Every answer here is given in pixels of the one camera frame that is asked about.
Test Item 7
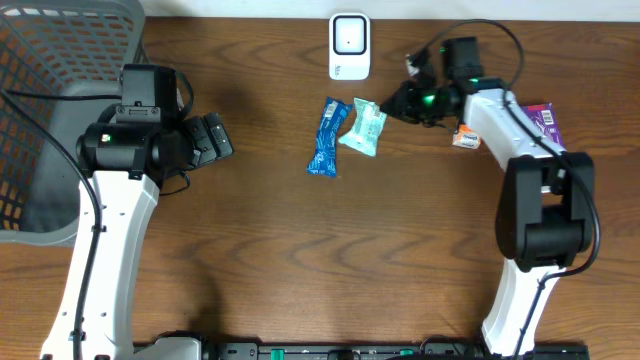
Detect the orange tissue pocket pack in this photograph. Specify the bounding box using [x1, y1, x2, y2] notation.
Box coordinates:
[452, 124, 481, 150]

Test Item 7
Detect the teal packet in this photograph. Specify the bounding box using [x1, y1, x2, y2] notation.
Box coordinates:
[338, 98, 387, 157]

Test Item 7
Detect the purple red tissue pack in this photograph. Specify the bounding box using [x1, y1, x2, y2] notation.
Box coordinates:
[521, 103, 565, 148]

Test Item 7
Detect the blue snack bar wrapper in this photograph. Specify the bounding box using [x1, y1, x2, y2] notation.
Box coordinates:
[307, 97, 353, 177]

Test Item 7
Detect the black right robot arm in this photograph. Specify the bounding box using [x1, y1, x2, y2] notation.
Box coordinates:
[381, 78, 601, 359]

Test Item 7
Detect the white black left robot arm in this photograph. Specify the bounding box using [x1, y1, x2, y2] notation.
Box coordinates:
[40, 113, 233, 359]

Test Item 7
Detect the white barcode scanner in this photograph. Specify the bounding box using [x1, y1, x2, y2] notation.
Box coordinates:
[328, 12, 371, 81]

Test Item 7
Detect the dark grey plastic basket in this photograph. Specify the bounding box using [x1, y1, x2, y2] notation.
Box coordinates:
[1, 0, 147, 246]

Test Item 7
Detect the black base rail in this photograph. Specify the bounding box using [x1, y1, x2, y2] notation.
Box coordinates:
[134, 341, 591, 360]

